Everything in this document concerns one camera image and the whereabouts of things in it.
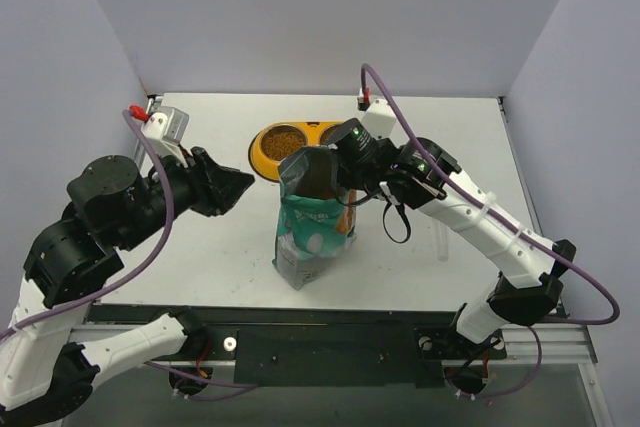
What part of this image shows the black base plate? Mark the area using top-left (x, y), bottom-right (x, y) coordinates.
top-left (87, 304), bottom-right (571, 391)

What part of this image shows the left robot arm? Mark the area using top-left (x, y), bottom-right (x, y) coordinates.
top-left (1, 147), bottom-right (254, 426)

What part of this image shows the yellow double bowl feeder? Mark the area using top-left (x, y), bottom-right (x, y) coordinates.
top-left (248, 121), bottom-right (341, 182)

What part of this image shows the kibble in left bowl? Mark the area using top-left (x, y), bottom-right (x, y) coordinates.
top-left (262, 132), bottom-right (306, 162)

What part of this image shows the green pet food bag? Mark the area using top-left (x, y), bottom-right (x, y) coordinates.
top-left (273, 146), bottom-right (356, 290)

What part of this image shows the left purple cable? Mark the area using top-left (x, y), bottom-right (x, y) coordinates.
top-left (0, 109), bottom-right (177, 343)

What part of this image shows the clear plastic scoop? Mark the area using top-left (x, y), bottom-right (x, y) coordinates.
top-left (434, 221), bottom-right (449, 262)

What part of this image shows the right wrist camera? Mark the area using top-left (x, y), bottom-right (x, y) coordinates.
top-left (357, 88), bottom-right (397, 139)

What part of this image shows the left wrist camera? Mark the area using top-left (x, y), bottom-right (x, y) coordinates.
top-left (128, 105), bottom-right (190, 164)

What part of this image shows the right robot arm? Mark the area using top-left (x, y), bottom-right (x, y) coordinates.
top-left (328, 118), bottom-right (576, 356)

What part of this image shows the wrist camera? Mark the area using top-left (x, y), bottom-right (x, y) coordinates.
top-left (128, 105), bottom-right (190, 164)
top-left (357, 88), bottom-right (397, 139)

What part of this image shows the aluminium frame rail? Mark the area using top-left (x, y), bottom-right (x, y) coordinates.
top-left (61, 327), bottom-right (611, 426)

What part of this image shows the left steel bowl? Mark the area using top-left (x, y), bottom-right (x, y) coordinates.
top-left (260, 125), bottom-right (307, 162)

